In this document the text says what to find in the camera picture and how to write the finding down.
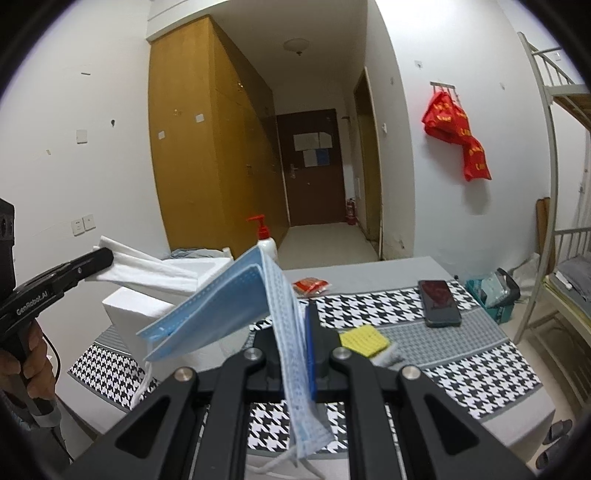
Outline leaning wooden boards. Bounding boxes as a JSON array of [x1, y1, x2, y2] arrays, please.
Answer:
[[536, 197, 557, 268]]

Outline dark brown door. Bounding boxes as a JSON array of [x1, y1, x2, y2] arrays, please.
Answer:
[[276, 109, 347, 227]]

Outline teal storage basket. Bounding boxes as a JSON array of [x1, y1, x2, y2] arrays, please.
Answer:
[[465, 268, 522, 323]]

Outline houndstooth table mat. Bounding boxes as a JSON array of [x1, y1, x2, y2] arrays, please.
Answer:
[[68, 277, 543, 462]]

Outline white red pump bottle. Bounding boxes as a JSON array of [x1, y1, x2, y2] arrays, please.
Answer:
[[247, 215, 279, 271]]

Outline metal bunk bed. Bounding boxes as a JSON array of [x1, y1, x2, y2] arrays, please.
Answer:
[[516, 31, 591, 416]]

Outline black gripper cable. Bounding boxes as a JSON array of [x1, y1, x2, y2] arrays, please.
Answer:
[[43, 338, 74, 463]]

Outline white foam box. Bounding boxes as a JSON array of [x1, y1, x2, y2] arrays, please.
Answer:
[[102, 257, 278, 365]]

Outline white towel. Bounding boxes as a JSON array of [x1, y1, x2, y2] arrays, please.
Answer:
[[92, 235, 199, 292]]

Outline red snack packet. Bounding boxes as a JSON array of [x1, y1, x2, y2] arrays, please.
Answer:
[[292, 277, 331, 296]]

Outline red plastic bags on hook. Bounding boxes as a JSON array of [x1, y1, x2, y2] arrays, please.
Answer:
[[421, 89, 492, 182]]

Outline blue face mask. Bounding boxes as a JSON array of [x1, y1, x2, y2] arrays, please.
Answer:
[[130, 246, 333, 480]]

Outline black smartphone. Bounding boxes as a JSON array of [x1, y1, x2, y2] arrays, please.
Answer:
[[418, 279, 462, 328]]

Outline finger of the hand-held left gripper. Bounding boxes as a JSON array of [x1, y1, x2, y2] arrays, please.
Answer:
[[46, 247, 115, 291]]

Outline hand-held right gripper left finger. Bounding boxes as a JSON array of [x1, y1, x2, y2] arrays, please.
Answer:
[[60, 323, 296, 480]]

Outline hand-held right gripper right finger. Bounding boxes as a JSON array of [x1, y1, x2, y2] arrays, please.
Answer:
[[304, 301, 539, 480]]

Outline round ceiling lamp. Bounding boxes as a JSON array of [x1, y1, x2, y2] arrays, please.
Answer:
[[283, 38, 315, 57]]

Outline yellow mesh dishcloth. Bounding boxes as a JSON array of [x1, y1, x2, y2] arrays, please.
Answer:
[[339, 324, 389, 358]]

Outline wooden doorway frame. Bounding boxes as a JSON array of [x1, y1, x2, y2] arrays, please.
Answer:
[[353, 67, 384, 259]]

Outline blue-grey crumpled cloth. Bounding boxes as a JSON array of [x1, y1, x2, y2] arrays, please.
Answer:
[[170, 248, 223, 260]]

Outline wooden wardrobe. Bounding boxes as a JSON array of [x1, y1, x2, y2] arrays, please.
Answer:
[[148, 15, 291, 259]]

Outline dark slipper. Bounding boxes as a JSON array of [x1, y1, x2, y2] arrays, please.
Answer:
[[542, 420, 573, 445], [536, 445, 571, 469]]

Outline grey folded bedding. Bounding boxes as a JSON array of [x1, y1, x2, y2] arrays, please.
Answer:
[[551, 256, 591, 301]]

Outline white paper notice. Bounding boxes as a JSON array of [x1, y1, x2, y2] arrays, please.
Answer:
[[294, 132, 331, 151]]

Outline person's left hand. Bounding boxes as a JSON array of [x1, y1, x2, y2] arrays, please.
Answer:
[[0, 320, 57, 401]]

